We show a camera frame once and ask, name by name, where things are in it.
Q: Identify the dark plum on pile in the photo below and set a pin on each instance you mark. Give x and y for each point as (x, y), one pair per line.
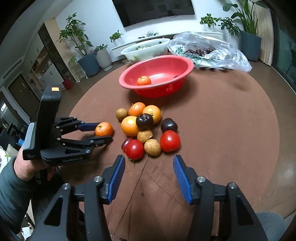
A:
(144, 121)

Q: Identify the black wall television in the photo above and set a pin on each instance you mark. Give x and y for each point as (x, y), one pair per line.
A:
(132, 12)

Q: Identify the person's left hand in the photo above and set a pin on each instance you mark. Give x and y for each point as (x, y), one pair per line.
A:
(26, 169)

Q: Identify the small plant on console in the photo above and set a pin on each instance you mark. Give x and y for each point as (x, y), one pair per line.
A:
(116, 38)

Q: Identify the tangerine in red bowl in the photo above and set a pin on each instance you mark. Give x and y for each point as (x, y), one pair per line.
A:
(144, 80)

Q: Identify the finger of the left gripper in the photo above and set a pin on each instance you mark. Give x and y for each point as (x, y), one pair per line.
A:
(92, 141)
(85, 126)

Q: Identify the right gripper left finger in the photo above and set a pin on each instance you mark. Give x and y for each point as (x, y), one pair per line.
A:
(76, 212)

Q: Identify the plant in white pot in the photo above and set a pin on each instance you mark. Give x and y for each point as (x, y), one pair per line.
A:
(103, 57)

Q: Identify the leafy bush plant right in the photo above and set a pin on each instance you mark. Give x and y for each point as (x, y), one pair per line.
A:
(227, 24)

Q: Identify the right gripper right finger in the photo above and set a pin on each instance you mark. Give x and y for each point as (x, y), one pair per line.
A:
(221, 212)

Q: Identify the orange upper right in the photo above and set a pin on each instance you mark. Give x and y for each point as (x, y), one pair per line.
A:
(154, 111)

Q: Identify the red plastic colander bowl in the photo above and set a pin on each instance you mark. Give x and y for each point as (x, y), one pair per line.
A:
(167, 73)

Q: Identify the small plant right console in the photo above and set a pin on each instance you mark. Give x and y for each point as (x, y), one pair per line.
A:
(209, 20)

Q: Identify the white display cabinet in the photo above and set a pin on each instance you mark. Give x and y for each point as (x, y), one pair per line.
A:
(47, 60)

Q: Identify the dark plum right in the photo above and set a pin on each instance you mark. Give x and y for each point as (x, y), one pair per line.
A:
(169, 125)

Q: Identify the tangerine in pile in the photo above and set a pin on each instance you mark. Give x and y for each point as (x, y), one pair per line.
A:
(136, 109)

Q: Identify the clear plastic bag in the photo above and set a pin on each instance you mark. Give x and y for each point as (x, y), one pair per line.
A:
(223, 56)

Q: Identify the white plastic basin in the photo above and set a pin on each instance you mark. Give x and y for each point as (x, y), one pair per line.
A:
(134, 56)

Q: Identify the red bin on floor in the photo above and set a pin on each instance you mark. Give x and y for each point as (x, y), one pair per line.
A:
(68, 84)

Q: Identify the large plant blue pot right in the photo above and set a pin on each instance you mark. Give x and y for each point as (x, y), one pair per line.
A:
(250, 42)

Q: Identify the leafy greens in basin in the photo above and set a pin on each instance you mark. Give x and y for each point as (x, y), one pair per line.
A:
(147, 46)

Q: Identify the tangerine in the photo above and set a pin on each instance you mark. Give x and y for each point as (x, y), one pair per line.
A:
(136, 109)
(144, 80)
(104, 129)

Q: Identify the small red plum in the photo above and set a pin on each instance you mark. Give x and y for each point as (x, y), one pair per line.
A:
(125, 143)

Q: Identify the red tomato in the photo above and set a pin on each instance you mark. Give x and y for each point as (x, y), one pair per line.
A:
(170, 141)
(134, 150)

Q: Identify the small potato far left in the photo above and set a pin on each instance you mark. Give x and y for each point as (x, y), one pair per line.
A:
(121, 114)

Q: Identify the striped curtain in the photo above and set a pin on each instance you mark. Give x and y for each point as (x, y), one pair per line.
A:
(265, 32)

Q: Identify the tall plant blue pot left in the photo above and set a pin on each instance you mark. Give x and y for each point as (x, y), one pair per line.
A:
(74, 32)

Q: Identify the large orange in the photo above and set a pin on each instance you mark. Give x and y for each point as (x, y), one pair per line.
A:
(129, 126)

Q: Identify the grey chair seat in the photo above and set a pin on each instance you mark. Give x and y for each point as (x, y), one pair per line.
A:
(273, 225)

